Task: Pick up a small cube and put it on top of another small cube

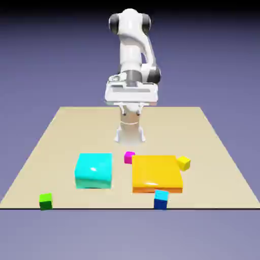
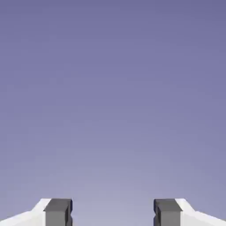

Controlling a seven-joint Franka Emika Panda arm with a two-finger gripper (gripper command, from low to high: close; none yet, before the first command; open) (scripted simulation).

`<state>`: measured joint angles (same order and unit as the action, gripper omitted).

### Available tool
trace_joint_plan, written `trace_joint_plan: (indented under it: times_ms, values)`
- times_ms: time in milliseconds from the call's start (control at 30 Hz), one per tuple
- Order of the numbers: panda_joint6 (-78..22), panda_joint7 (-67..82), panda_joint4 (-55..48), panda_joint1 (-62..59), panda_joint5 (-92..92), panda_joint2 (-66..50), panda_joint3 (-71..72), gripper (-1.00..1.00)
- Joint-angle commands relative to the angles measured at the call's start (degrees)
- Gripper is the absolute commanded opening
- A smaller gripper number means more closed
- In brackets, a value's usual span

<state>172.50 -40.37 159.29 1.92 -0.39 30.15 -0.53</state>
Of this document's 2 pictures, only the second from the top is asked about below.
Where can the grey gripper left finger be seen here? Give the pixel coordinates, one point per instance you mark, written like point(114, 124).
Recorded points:
point(55, 213)

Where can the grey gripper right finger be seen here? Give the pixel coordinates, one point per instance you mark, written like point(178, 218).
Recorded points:
point(169, 213)

